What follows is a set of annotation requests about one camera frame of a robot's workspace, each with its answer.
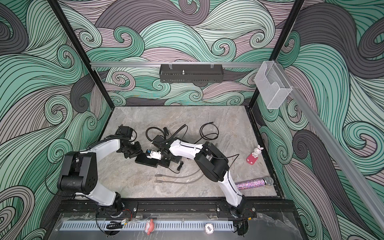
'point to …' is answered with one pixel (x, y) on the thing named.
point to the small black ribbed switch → (142, 158)
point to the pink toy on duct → (150, 226)
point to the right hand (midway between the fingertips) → (162, 161)
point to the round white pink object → (209, 228)
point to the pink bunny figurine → (252, 158)
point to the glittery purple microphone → (268, 181)
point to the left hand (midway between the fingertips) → (142, 151)
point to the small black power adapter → (180, 166)
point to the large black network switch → (175, 159)
